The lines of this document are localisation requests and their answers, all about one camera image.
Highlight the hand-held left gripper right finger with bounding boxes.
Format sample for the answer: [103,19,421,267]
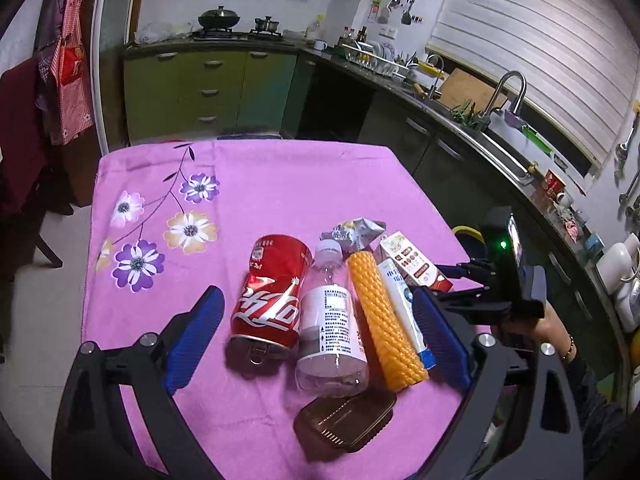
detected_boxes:
[410,285,586,480]

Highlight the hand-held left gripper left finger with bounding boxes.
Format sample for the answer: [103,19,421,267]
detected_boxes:
[52,285,226,480]

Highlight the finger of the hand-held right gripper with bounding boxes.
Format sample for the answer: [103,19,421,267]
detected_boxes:
[434,257,496,286]
[431,286,511,326]

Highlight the yellow rimmed waste bin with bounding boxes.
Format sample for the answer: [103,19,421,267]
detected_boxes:
[452,225,487,262]

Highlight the white squeeze tube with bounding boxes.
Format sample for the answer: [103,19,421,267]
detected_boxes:
[376,257,438,371]

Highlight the yellow corn cob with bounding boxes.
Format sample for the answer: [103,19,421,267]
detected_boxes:
[347,251,430,393]

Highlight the brown and white carton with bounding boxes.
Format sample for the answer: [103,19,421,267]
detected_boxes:
[379,231,453,293]

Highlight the red soda can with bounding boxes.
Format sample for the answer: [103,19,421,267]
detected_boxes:
[227,234,313,366]

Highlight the clear plastic bottle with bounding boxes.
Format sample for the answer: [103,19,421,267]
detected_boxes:
[295,239,371,401]

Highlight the foil snack bag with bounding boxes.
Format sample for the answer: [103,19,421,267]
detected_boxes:
[320,217,388,256]

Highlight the brown plastic tray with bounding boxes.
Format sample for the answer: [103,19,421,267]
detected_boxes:
[292,387,398,453]

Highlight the person's right forearm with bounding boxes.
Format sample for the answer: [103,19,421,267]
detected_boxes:
[559,335,632,436]

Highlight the person's right hand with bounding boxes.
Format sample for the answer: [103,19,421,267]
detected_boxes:
[531,304,572,359]

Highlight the red tin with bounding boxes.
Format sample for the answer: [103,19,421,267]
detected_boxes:
[542,170,567,197]

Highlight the white plastic jug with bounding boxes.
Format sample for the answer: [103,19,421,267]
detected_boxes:
[596,233,640,332]

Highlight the steel sink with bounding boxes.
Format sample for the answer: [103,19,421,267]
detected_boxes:
[450,110,537,173]

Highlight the hanging metal utensils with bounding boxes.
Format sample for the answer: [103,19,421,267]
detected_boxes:
[619,167,640,222]

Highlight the green vegetables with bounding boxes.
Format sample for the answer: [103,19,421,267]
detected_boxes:
[449,101,489,127]

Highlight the dark counter cabinet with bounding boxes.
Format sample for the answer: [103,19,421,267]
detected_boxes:
[295,52,628,401]

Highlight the hanging metal ladle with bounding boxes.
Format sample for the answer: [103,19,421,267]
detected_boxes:
[615,101,640,162]

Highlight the pink floral tablecloth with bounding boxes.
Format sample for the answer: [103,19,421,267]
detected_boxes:
[80,139,493,476]

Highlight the wooden cutting board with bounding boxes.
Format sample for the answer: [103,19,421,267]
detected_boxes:
[439,68,497,114]

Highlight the tall steel faucet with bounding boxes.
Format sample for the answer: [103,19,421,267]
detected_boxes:
[491,71,527,117]

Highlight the dark wooden chair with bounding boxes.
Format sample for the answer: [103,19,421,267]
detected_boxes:
[0,160,65,272]

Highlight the small steel faucet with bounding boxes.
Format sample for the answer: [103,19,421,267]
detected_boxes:
[426,53,447,99]

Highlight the dish rack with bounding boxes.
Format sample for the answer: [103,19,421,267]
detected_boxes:
[340,41,417,82]

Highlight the green kitchen cabinet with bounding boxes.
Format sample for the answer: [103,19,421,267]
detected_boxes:
[122,42,299,147]

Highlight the dark red cloth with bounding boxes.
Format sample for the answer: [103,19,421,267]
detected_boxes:
[0,56,49,202]

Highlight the red checked apron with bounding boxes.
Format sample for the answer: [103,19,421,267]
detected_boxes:
[49,0,97,147]

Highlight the gas stove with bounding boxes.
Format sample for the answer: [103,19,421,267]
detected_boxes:
[192,29,284,42]

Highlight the white plastic bag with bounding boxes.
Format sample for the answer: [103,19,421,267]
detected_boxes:
[135,21,194,44]

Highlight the black wok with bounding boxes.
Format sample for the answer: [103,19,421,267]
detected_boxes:
[198,6,241,30]

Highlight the wall hooks with utensils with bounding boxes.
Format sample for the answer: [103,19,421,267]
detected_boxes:
[370,0,426,26]

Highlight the white door frame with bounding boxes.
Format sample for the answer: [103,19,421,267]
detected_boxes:
[91,0,128,157]

